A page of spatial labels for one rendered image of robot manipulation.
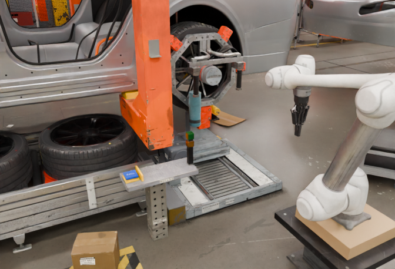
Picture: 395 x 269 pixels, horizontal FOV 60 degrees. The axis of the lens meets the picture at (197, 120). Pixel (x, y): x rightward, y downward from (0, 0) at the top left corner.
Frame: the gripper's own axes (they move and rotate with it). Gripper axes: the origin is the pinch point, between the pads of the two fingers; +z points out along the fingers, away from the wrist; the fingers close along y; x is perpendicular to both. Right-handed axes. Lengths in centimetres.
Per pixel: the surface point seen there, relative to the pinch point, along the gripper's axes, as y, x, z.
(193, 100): -21, 78, 2
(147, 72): -64, 54, -31
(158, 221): -71, 37, 57
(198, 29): -4, 96, -44
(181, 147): -36, 69, 30
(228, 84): 16, 86, -2
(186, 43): -19, 89, -37
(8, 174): -142, 88, 27
